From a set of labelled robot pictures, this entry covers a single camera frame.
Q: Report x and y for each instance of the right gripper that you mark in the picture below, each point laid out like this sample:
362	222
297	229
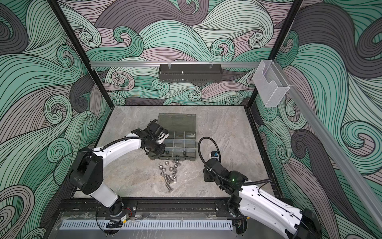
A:
206	175

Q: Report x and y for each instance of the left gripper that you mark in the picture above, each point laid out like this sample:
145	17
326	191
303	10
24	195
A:
161	150

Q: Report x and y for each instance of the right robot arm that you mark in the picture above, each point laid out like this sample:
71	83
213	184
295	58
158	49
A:
248	200

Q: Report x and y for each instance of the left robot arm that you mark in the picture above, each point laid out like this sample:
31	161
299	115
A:
87	169

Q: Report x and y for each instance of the grey plastic organizer box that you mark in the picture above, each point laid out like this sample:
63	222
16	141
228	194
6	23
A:
181	142

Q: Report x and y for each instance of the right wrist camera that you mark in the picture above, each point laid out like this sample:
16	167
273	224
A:
216	155

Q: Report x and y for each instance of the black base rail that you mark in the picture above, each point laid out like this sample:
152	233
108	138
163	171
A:
136	206

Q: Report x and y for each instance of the black wall tray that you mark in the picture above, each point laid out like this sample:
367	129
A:
190	73

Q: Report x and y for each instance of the white slotted cable duct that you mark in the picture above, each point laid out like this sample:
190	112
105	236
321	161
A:
149	225

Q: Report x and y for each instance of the aluminium wall rail back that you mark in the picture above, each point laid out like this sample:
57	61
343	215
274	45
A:
96	64

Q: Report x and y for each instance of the aluminium wall rail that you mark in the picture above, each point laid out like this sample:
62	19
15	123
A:
363	190
96	64

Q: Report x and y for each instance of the clear plastic wall holder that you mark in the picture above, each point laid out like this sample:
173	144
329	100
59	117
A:
271	83

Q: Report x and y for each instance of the aluminium wall rail right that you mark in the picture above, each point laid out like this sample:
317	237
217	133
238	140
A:
363	190

